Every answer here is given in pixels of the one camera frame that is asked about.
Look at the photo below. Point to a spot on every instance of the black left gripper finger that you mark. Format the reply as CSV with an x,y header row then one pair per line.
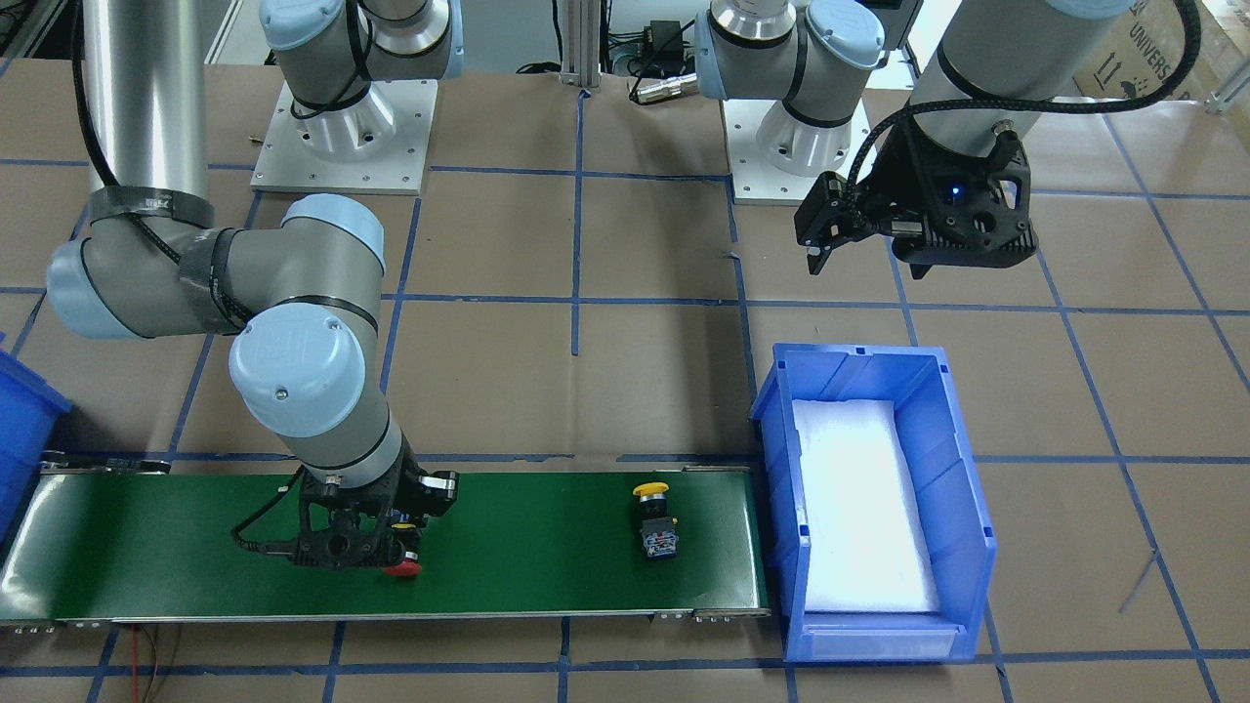
x,y
818,254

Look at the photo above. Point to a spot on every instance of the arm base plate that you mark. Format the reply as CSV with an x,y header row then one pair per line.
x,y
774,159
377,146

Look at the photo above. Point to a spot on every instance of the blue target bin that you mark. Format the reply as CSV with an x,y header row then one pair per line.
x,y
956,525

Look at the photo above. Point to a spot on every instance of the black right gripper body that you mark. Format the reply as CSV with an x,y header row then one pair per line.
x,y
431,491

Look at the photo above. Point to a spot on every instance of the yellow push button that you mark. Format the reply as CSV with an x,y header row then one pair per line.
x,y
657,528

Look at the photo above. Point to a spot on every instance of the white foam pad target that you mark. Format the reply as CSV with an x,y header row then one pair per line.
x,y
867,547

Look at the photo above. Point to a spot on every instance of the aluminium frame post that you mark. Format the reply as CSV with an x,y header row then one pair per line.
x,y
582,43

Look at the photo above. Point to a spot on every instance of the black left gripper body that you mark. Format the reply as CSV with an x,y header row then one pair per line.
x,y
900,179

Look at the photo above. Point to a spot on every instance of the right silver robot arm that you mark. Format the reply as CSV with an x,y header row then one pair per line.
x,y
300,300

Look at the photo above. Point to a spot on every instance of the blue source bin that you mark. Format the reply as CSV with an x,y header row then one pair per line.
x,y
29,409

